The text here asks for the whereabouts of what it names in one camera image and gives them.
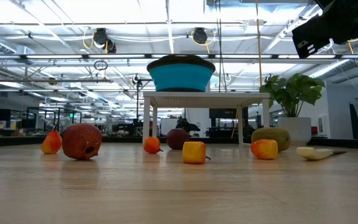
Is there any dark red pomegranate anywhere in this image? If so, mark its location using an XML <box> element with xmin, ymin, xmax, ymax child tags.
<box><xmin>61</xmin><ymin>123</ymin><xmax>103</xmax><ymax>161</ymax></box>
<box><xmin>166</xmin><ymin>128</ymin><xmax>190</xmax><ymax>151</ymax></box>

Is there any white perforated shelf riser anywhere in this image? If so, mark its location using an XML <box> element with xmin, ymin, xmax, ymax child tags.
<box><xmin>142</xmin><ymin>91</ymin><xmax>272</xmax><ymax>147</ymax></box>

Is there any black background monitor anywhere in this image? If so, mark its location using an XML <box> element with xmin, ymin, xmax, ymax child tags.
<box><xmin>209</xmin><ymin>108</ymin><xmax>249</xmax><ymax>119</ymax></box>

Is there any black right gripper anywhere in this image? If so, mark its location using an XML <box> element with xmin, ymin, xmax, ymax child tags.
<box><xmin>292</xmin><ymin>0</ymin><xmax>358</xmax><ymax>59</ymax></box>

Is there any green plant in white pot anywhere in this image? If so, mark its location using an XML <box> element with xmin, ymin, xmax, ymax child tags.
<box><xmin>259</xmin><ymin>73</ymin><xmax>326</xmax><ymax>146</ymax></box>

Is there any red yellow pear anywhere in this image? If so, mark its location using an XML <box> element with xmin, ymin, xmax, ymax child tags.
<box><xmin>40</xmin><ymin>129</ymin><xmax>63</xmax><ymax>155</ymax></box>

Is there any black ceiling cable reel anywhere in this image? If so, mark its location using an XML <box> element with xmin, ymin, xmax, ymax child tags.
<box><xmin>191</xmin><ymin>27</ymin><xmax>209</xmax><ymax>45</ymax></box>
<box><xmin>92</xmin><ymin>27</ymin><xmax>117</xmax><ymax>54</ymax></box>

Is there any yellow orange pear with stem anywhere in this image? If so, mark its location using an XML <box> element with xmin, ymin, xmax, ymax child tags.
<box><xmin>181</xmin><ymin>141</ymin><xmax>212</xmax><ymax>165</ymax></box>

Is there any orange red peach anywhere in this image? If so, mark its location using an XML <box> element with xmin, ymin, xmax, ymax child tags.
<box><xmin>250</xmin><ymin>139</ymin><xmax>279</xmax><ymax>161</ymax></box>

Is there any black hanging cable loop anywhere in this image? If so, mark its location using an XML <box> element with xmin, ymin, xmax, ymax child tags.
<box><xmin>93</xmin><ymin>60</ymin><xmax>109</xmax><ymax>72</ymax></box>

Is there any yellow hanging cable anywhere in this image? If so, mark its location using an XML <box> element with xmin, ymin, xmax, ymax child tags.
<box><xmin>254</xmin><ymin>0</ymin><xmax>264</xmax><ymax>88</ymax></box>

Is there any blue collapsible bowl grey rim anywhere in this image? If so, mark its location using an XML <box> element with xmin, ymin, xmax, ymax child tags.
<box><xmin>146</xmin><ymin>54</ymin><xmax>216</xmax><ymax>93</ymax></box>

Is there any brown green kiwi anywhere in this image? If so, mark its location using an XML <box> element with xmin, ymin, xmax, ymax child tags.
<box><xmin>250</xmin><ymin>127</ymin><xmax>291</xmax><ymax>154</ymax></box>

